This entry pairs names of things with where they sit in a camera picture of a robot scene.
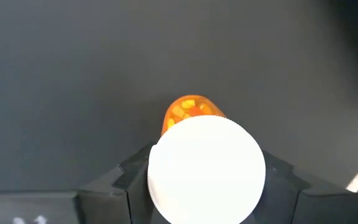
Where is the black table mat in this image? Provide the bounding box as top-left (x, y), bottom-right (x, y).
top-left (0, 0), bottom-right (358, 194)

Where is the large amber pill bottle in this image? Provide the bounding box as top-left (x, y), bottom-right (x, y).
top-left (147, 95), bottom-right (267, 224)

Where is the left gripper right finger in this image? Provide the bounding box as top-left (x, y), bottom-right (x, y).
top-left (244, 151), bottom-right (311, 224)

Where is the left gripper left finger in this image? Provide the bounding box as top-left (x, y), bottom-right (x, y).
top-left (113, 143), bottom-right (167, 224)

